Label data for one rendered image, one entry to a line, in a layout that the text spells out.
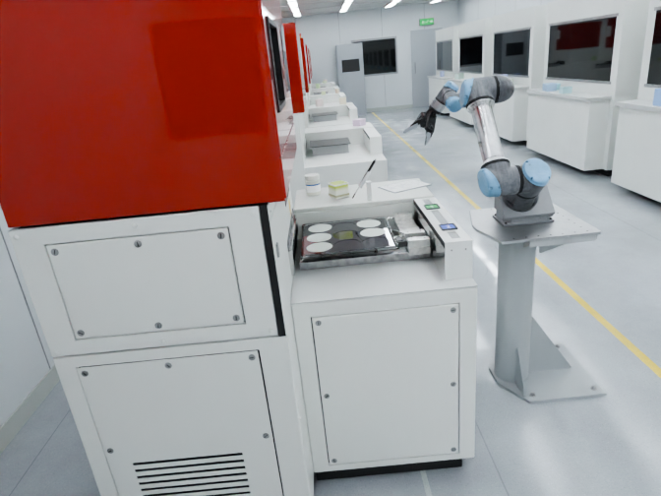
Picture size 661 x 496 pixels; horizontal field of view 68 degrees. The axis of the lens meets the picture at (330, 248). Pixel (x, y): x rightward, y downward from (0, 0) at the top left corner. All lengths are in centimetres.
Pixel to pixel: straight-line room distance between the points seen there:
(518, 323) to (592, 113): 422
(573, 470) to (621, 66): 484
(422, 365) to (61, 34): 144
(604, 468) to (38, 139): 221
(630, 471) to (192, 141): 196
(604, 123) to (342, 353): 517
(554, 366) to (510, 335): 36
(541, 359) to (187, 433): 173
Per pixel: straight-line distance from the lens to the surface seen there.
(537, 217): 228
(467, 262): 171
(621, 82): 637
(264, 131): 127
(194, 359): 154
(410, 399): 188
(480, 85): 223
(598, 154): 649
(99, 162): 139
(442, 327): 173
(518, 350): 251
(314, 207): 215
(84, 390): 171
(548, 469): 225
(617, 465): 234
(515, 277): 233
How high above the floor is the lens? 156
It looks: 21 degrees down
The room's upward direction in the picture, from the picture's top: 6 degrees counter-clockwise
